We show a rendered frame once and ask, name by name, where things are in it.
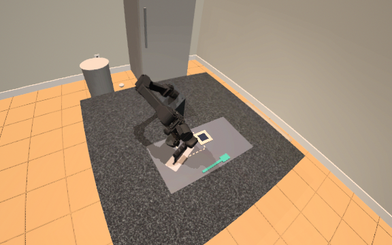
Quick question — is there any white square tile with blue-grey centre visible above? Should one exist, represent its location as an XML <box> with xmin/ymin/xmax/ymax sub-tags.
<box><xmin>194</xmin><ymin>130</ymin><xmax>213</xmax><ymax>145</ymax></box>

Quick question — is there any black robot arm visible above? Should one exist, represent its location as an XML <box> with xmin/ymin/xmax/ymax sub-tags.
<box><xmin>135</xmin><ymin>74</ymin><xmax>193</xmax><ymax>148</ymax></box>

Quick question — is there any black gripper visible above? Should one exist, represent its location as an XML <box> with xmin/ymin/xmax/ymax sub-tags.
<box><xmin>163</xmin><ymin>128</ymin><xmax>198</xmax><ymax>149</ymax></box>

